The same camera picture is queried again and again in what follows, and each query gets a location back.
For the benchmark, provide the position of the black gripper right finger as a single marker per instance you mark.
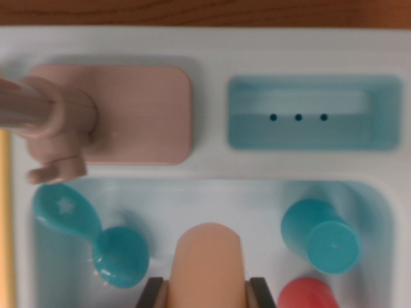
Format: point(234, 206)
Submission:
point(261, 293)

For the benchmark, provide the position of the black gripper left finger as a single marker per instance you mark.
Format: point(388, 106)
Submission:
point(153, 293)

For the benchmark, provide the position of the beige detergent bottle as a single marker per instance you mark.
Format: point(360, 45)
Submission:
point(208, 266)

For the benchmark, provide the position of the light blue toy sink unit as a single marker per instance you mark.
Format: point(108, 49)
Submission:
point(212, 45)

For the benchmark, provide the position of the red toy tumbler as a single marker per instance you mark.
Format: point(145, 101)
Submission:
point(305, 295)

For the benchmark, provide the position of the teal dish brush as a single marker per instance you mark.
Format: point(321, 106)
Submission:
point(122, 256)

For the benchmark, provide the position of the teal toy tumbler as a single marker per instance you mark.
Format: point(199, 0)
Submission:
point(321, 234)

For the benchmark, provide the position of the yellow dish rack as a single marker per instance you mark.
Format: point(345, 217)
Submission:
point(6, 208)

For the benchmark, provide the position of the grey toy faucet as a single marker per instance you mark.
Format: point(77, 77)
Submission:
point(144, 115)

